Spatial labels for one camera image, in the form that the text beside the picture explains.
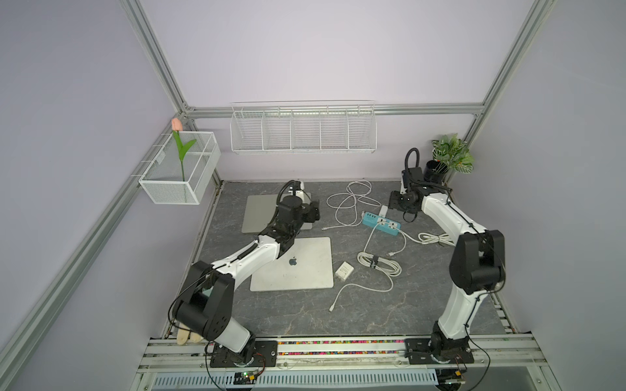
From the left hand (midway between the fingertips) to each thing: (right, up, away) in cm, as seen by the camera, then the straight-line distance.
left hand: (309, 201), depth 86 cm
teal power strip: (+31, -10, +16) cm, 36 cm away
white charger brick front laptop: (+13, -26, +3) cm, 29 cm away
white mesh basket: (-48, +7, -7) cm, 49 cm away
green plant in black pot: (+55, +20, +10) cm, 59 cm away
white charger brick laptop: (+31, -4, +17) cm, 35 cm away
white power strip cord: (+48, -15, +12) cm, 52 cm away
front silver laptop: (-1, -24, +6) cm, 25 cm away
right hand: (+34, 0, +9) cm, 35 cm away
